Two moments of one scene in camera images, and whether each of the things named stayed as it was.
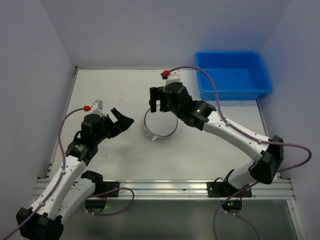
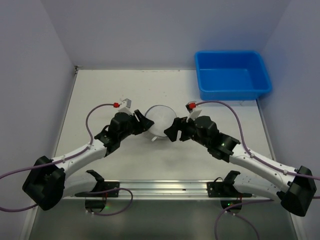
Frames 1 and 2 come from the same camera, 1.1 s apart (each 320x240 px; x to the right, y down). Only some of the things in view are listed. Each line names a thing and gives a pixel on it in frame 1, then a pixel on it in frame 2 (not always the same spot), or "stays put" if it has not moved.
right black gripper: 160,95 → 181,130
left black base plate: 108,186 stays put
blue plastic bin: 239,75 stays put
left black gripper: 111,124 → 136,123
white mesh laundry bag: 159,124 stays put
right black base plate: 224,189 stays put
